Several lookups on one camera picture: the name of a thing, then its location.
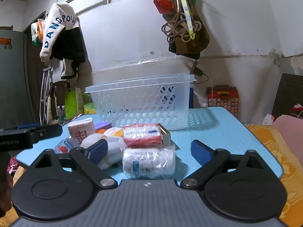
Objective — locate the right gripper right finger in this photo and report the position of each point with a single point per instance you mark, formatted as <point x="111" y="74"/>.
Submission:
<point x="238" y="187"/>

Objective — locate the red patterned gift box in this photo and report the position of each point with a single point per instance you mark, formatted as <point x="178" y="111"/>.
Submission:
<point x="223" y="96"/>

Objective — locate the red white box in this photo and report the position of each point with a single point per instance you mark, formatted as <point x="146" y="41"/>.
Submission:
<point x="142" y="135"/>

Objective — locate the green paper bag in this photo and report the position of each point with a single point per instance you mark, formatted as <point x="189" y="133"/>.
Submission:
<point x="74" y="103"/>

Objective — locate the black power adapter with cable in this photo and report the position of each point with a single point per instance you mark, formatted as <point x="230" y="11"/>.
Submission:
<point x="198" y="72"/>

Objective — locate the black hanging garment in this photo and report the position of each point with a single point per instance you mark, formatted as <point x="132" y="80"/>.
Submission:
<point x="69" y="46"/>

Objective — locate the metal crutch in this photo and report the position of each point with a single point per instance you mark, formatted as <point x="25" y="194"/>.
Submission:
<point x="45" y="88"/>

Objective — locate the brown hanging bag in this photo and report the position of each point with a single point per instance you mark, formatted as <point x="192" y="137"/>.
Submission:
<point x="185" y="32"/>

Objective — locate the translucent plastic basket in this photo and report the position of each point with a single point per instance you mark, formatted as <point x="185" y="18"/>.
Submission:
<point x="162" y="99"/>

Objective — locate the grey door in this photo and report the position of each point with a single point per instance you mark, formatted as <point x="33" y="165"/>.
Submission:
<point x="16" y="106"/>

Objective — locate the dark headboard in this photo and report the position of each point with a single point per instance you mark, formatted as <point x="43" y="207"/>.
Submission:
<point x="288" y="99"/>

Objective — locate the yellow box with green lid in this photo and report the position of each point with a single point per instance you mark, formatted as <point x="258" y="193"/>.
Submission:
<point x="89" y="108"/>

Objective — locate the plastic water bottle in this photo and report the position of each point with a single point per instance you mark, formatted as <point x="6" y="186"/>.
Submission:
<point x="59" y="114"/>
<point x="63" y="116"/>

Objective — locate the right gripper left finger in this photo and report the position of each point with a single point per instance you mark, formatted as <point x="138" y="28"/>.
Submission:
<point x="58" y="186"/>

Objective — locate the orange floral blanket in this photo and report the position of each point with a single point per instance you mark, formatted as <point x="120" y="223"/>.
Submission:
<point x="292" y="177"/>

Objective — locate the purple cardboard box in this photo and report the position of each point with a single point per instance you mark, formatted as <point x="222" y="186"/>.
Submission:
<point x="102" y="125"/>

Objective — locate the white grey plush toy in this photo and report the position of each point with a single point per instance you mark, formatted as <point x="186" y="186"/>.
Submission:
<point x="104" y="151"/>

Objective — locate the clear plastic triangular bottle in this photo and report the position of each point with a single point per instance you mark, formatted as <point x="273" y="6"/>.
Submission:
<point x="64" y="146"/>

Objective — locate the pink pillow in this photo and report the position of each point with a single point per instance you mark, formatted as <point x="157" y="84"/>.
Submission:
<point x="291" y="130"/>

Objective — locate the white pill bottle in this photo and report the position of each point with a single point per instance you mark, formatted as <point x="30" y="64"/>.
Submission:
<point x="149" y="162"/>

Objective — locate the orange white hanging bag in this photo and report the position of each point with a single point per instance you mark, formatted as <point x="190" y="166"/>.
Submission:
<point x="37" y="32"/>

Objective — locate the red tissue pack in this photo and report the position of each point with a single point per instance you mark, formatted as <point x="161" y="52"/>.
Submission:
<point x="80" y="129"/>

